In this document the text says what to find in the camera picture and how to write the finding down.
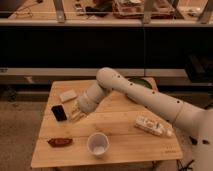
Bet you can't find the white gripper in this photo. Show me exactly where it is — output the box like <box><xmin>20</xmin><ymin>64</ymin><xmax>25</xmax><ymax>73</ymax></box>
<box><xmin>70</xmin><ymin>83</ymin><xmax>104</xmax><ymax>121</ymax></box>

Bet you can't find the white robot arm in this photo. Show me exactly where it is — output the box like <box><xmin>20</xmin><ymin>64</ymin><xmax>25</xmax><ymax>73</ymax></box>
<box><xmin>71</xmin><ymin>67</ymin><xmax>213</xmax><ymax>171</ymax></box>

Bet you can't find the black phone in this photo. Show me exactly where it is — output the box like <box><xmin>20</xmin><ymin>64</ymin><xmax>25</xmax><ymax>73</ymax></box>
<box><xmin>51</xmin><ymin>105</ymin><xmax>67</xmax><ymax>121</ymax></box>

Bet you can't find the white paper cup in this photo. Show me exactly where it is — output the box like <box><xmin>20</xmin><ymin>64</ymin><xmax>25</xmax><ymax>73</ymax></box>
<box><xmin>87</xmin><ymin>132</ymin><xmax>109</xmax><ymax>158</ymax></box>

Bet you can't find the brown chocolate bar wrapper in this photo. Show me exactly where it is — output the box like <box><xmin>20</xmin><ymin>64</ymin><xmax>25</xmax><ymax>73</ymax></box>
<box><xmin>48</xmin><ymin>138</ymin><xmax>73</xmax><ymax>147</ymax></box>

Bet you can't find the wooden table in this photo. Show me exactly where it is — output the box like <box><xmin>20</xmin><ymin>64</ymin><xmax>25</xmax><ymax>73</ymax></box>
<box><xmin>31</xmin><ymin>80</ymin><xmax>183</xmax><ymax>168</ymax></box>

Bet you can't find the green bowl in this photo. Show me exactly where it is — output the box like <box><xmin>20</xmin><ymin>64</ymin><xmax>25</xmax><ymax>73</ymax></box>
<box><xmin>128</xmin><ymin>78</ymin><xmax>152</xmax><ymax>89</ymax></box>

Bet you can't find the metal shelf rack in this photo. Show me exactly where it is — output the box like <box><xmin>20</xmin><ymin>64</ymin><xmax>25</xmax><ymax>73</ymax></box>
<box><xmin>0</xmin><ymin>0</ymin><xmax>213</xmax><ymax>85</ymax></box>

